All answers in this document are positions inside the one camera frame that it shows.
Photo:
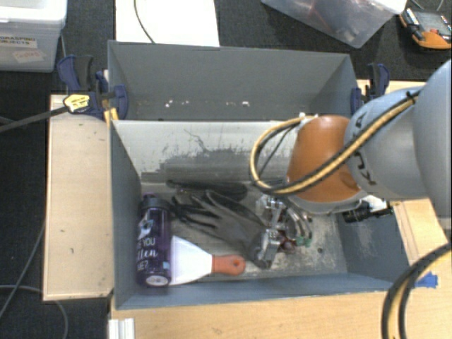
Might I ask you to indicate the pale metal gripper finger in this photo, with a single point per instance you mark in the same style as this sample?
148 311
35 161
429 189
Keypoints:
265 252
271 203

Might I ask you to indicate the black rubber glove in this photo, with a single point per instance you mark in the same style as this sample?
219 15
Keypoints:
229 221

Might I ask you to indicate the purple printed bottle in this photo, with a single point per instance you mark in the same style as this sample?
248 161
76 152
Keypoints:
154 238

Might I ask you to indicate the grey metal bin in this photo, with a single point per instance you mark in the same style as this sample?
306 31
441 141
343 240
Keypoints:
219 80

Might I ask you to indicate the pale wood flat board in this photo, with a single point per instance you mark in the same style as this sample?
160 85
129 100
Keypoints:
77 203

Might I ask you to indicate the black cylinder on white bracket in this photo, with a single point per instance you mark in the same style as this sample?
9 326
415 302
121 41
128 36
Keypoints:
357 213

